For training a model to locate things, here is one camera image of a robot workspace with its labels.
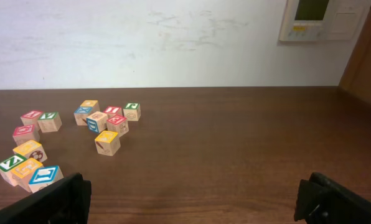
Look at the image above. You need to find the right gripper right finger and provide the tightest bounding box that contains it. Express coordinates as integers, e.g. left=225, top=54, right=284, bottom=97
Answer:
left=294, top=172, right=371, bottom=224

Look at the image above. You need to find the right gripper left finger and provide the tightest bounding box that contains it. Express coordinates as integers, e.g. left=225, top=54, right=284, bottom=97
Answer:
left=0, top=173, right=92, bottom=224

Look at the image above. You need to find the blue L block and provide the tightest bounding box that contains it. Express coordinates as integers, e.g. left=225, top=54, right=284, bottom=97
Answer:
left=29, top=166, right=63, bottom=193

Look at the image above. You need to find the yellow Z block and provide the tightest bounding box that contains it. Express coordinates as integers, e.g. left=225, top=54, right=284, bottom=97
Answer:
left=13, top=140, right=47, bottom=162

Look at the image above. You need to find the yellow K block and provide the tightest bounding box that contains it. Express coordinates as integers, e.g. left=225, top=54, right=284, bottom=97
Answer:
left=95, top=131, right=121, bottom=156

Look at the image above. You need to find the green N block right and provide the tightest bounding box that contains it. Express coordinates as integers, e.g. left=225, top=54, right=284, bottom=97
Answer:
left=0, top=154, right=27, bottom=187

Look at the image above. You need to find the green V block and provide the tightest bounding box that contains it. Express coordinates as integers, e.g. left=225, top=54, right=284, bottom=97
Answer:
left=37, top=112, right=62, bottom=133

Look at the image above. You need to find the red C block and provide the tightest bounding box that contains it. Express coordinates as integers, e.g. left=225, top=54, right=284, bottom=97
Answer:
left=12, top=124, right=40, bottom=146

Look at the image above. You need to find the blue edged tilted block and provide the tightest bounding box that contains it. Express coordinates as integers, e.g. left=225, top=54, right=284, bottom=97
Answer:
left=86, top=111, right=108, bottom=133

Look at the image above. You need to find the blue X block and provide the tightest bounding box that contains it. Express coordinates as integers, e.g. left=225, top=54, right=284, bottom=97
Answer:
left=74, top=106, right=93, bottom=126

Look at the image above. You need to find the red Y block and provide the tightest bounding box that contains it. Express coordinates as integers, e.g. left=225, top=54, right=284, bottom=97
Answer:
left=21, top=110, right=44, bottom=130

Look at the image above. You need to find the red E block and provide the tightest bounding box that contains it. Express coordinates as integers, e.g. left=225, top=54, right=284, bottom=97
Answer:
left=106, top=115, right=129, bottom=137

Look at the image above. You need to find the yellow top block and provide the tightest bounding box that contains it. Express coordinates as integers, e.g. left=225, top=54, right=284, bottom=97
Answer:
left=80, top=100, right=100, bottom=113

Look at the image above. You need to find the green J block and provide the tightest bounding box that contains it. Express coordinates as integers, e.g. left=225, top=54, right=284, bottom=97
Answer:
left=123, top=103, right=141, bottom=121

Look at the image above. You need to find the brown wooden side panel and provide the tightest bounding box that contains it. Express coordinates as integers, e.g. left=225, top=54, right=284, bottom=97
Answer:
left=339, top=6, right=371, bottom=105

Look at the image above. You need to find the white wall control panel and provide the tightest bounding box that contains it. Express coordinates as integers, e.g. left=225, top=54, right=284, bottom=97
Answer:
left=278, top=0, right=369, bottom=42

